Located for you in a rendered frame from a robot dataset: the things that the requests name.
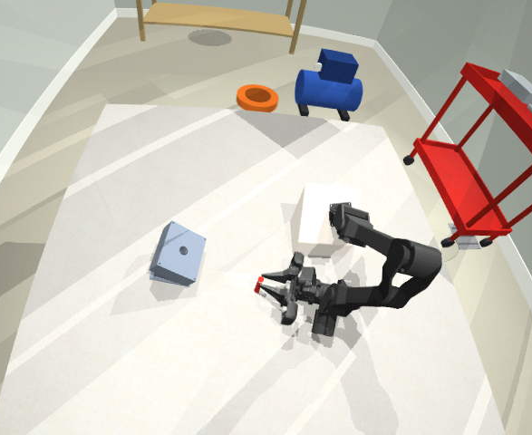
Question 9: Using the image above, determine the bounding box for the red peg with white band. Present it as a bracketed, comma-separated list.
[254, 276, 264, 294]

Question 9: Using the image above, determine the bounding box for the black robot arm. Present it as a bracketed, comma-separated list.
[298, 201, 442, 337]

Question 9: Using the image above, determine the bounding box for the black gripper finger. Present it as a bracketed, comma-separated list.
[261, 266, 292, 284]
[259, 284, 288, 307]

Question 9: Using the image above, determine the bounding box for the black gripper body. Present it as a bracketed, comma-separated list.
[281, 252, 323, 325]

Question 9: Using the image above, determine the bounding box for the grey sloped panel with hole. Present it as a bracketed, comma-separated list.
[149, 220, 207, 287]

